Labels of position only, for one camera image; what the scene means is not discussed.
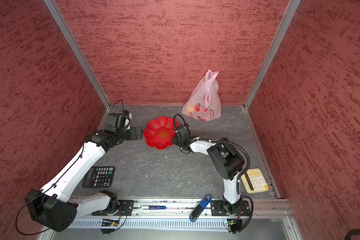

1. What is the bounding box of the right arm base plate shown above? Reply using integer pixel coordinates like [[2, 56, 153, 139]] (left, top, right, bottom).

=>
[[211, 200, 251, 217]]

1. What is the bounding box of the right aluminium corner post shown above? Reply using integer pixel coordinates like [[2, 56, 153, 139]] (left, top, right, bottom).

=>
[[244, 0, 301, 111]]

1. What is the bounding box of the left aluminium corner post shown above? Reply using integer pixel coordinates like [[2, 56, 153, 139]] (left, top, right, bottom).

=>
[[44, 0, 111, 110]]

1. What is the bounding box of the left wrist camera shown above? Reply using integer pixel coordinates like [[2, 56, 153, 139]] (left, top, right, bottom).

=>
[[104, 113, 131, 132]]

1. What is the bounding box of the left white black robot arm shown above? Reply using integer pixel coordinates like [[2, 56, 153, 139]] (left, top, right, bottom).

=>
[[25, 126, 144, 232]]

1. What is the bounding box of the black calculator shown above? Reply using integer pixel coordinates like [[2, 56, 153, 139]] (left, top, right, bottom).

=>
[[82, 166, 115, 189]]

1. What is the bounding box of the left circuit board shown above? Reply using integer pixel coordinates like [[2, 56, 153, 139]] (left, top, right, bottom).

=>
[[101, 219, 120, 228]]

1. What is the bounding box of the right circuit board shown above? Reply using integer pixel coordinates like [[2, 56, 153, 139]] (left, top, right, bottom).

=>
[[226, 219, 243, 234]]

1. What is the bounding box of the blue black marker tool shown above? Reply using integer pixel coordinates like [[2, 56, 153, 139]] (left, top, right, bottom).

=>
[[190, 194, 212, 222]]

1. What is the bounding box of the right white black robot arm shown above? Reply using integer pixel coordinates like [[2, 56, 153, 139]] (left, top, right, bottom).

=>
[[172, 125, 251, 216]]

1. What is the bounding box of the aluminium front rail frame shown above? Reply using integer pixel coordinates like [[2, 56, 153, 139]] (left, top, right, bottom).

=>
[[38, 198, 303, 240]]

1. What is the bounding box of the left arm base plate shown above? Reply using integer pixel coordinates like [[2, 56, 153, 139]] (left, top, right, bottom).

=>
[[91, 200, 134, 217]]

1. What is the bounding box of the red flower-shaped bowl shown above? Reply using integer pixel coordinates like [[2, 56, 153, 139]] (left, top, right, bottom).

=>
[[143, 116, 175, 150]]

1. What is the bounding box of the circuit board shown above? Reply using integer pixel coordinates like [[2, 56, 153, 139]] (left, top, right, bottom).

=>
[[226, 219, 243, 234], [101, 219, 120, 228]]

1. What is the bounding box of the cream yellow calculator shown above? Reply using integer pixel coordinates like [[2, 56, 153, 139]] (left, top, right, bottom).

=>
[[241, 168, 269, 194]]

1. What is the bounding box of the aluminium corner post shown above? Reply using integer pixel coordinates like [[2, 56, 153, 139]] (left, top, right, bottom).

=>
[[244, 0, 301, 111], [44, 0, 111, 110]]

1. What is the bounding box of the blue pen in rail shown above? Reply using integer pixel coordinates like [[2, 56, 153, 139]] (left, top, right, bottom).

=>
[[140, 205, 167, 211]]

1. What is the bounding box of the pink plastic bag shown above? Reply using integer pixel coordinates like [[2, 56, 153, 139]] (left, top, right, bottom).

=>
[[182, 70, 222, 122]]

